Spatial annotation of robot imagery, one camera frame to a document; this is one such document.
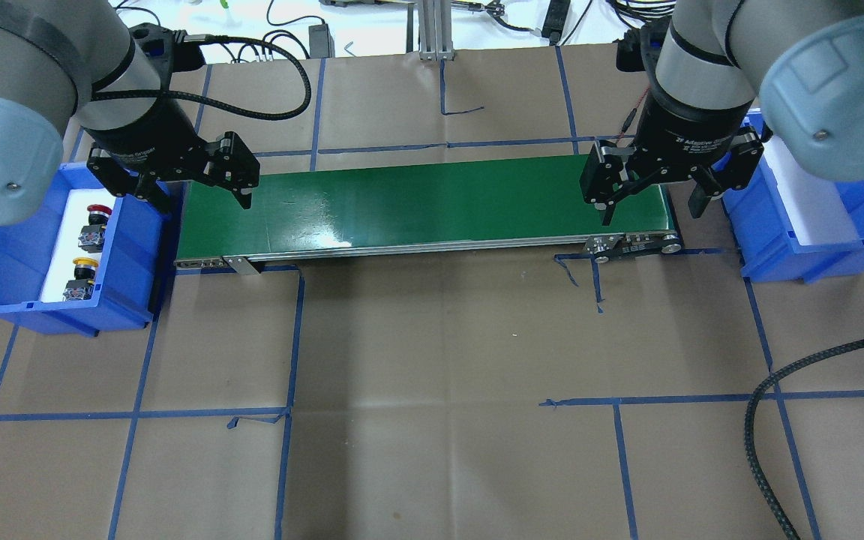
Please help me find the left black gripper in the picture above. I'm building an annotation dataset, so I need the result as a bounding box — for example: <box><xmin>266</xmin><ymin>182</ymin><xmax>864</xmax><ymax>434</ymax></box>
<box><xmin>85</xmin><ymin>97</ymin><xmax>260</xmax><ymax>215</ymax></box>

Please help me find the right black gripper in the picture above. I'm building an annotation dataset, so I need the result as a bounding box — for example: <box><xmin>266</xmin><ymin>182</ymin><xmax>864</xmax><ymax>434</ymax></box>
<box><xmin>580</xmin><ymin>88</ymin><xmax>764</xmax><ymax>227</ymax></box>

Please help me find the yellow push button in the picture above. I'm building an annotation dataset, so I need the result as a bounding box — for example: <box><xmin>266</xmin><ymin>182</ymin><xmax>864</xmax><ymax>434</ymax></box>
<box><xmin>62</xmin><ymin>256</ymin><xmax>100</xmax><ymax>302</ymax></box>

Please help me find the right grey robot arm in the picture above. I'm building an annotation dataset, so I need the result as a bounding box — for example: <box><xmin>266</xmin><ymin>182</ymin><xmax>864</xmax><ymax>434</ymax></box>
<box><xmin>579</xmin><ymin>1</ymin><xmax>864</xmax><ymax>225</ymax></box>

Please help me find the red push button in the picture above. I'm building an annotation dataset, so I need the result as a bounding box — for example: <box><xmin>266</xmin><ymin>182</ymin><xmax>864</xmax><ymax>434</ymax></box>
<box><xmin>76</xmin><ymin>204</ymin><xmax>113</xmax><ymax>254</ymax></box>

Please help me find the blue empty bin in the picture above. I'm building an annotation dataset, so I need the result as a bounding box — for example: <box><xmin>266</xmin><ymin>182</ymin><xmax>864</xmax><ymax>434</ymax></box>
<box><xmin>723</xmin><ymin>136</ymin><xmax>864</xmax><ymax>283</ymax></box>

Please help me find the green conveyor belt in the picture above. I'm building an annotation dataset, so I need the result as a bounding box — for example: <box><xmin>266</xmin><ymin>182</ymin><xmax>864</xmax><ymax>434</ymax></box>
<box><xmin>175</xmin><ymin>156</ymin><xmax>685</xmax><ymax>272</ymax></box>

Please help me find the white foam pad left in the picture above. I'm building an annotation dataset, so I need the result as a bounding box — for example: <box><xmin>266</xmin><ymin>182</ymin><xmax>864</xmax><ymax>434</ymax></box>
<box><xmin>39</xmin><ymin>189</ymin><xmax>116</xmax><ymax>303</ymax></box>

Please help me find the black power strip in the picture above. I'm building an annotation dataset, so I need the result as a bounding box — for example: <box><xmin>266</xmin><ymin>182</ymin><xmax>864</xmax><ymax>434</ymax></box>
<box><xmin>539</xmin><ymin>0</ymin><xmax>572</xmax><ymax>46</ymax></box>

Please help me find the black power adapter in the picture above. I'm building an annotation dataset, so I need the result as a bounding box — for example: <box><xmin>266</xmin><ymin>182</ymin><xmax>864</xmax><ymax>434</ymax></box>
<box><xmin>307</xmin><ymin>22</ymin><xmax>335</xmax><ymax>59</ymax></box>

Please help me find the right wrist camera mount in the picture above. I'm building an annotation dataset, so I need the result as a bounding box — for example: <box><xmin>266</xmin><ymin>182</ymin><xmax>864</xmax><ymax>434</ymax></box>
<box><xmin>615</xmin><ymin>16</ymin><xmax>671</xmax><ymax>73</ymax></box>

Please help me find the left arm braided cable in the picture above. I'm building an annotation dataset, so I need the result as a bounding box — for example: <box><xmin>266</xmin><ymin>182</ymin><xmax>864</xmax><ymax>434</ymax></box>
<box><xmin>91</xmin><ymin>31</ymin><xmax>313</xmax><ymax>121</ymax></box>

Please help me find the aluminium frame post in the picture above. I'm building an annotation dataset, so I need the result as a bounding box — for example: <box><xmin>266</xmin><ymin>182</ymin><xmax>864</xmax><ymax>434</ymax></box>
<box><xmin>414</xmin><ymin>0</ymin><xmax>455</xmax><ymax>61</ymax></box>

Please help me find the black braided cable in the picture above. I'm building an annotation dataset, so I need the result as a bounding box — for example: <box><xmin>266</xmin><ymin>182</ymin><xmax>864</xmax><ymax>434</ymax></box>
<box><xmin>744</xmin><ymin>327</ymin><xmax>864</xmax><ymax>540</ymax></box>

